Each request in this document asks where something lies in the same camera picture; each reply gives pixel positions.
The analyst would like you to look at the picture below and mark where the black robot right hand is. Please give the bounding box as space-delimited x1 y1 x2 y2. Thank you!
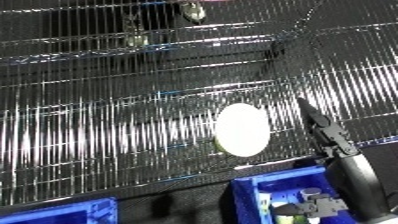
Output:
273 97 395 222

